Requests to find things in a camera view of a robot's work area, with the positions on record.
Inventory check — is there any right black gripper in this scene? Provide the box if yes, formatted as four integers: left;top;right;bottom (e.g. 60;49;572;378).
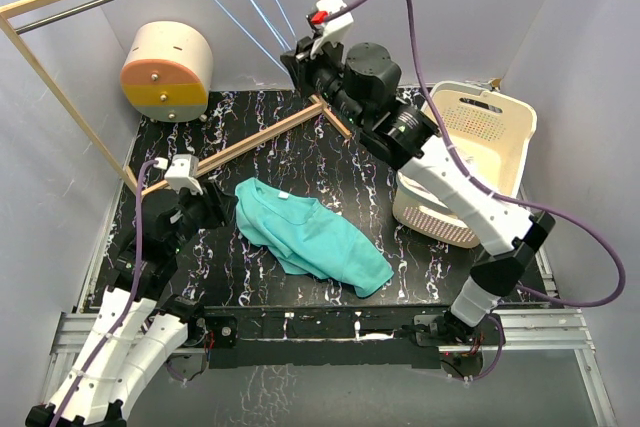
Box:
282;32;368;132

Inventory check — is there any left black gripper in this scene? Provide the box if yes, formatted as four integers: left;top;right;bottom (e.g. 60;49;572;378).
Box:
168;178;238;253

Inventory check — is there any teal t shirt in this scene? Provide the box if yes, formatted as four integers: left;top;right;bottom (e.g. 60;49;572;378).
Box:
235;178;394;298

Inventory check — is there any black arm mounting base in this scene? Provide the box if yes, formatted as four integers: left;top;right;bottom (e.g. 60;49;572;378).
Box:
183;305;504;371

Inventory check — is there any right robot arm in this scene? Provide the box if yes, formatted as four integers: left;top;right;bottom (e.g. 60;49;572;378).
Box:
280;37;555;344

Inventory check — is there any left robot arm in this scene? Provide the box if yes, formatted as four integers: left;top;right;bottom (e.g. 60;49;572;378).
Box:
25;181;237;426

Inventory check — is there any cream orange yellow drum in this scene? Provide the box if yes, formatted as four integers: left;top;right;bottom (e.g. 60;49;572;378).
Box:
120;21;214;123

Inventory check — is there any cream plastic laundry basket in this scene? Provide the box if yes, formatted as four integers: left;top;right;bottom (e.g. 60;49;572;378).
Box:
393;81;537;249

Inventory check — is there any wooden clothes rack frame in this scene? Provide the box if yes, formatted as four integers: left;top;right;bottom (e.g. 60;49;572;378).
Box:
1;13;352;191

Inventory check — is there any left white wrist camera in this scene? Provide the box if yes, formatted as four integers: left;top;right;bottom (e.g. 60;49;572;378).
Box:
155;154;203;195

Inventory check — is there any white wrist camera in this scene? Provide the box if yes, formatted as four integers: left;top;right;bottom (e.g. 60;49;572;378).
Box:
155;154;203;195
309;0;354;59

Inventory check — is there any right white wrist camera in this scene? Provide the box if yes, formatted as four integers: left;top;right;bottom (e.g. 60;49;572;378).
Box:
309;0;354;59

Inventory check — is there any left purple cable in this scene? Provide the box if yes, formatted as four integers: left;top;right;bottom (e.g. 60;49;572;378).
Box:
49;159;164;427

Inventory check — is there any purple cable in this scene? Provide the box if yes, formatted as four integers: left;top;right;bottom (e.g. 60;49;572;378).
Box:
49;159;164;427
344;0;627;382

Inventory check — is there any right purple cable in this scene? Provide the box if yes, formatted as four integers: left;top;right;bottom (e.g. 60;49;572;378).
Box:
344;0;627;382

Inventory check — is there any aluminium rail frame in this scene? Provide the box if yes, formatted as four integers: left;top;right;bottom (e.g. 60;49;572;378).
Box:
47;246;619;427

